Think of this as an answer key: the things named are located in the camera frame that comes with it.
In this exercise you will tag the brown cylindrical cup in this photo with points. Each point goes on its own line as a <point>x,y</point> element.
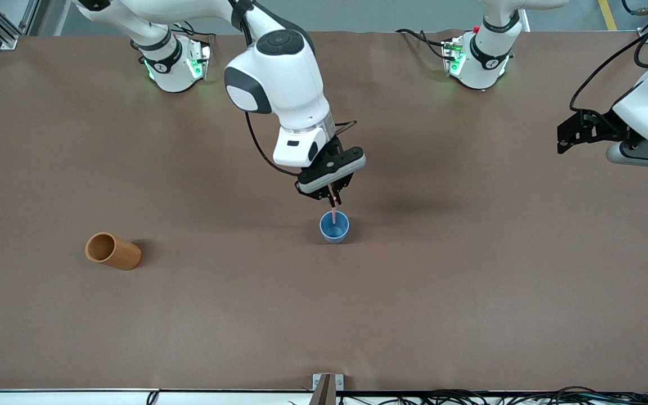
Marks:
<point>124,256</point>

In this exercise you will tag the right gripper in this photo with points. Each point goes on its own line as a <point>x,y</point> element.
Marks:
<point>322,194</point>

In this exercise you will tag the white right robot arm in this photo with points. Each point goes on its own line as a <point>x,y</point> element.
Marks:
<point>284,84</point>

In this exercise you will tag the blue plastic cup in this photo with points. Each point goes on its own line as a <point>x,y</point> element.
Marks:
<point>335,233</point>

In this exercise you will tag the pink chopstick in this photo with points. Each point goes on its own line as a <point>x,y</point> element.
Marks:
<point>334,214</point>

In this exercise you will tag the metal table edge bracket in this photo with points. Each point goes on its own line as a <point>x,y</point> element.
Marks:
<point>327,385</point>

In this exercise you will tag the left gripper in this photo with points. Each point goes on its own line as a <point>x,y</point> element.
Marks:
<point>598,127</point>

